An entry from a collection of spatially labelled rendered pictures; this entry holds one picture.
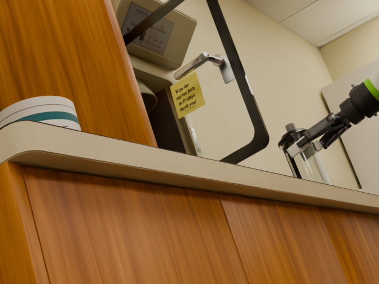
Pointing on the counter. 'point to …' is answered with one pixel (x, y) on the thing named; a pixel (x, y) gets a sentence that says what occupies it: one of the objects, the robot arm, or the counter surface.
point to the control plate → (134, 17)
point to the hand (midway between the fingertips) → (302, 150)
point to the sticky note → (187, 95)
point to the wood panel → (73, 64)
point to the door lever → (198, 64)
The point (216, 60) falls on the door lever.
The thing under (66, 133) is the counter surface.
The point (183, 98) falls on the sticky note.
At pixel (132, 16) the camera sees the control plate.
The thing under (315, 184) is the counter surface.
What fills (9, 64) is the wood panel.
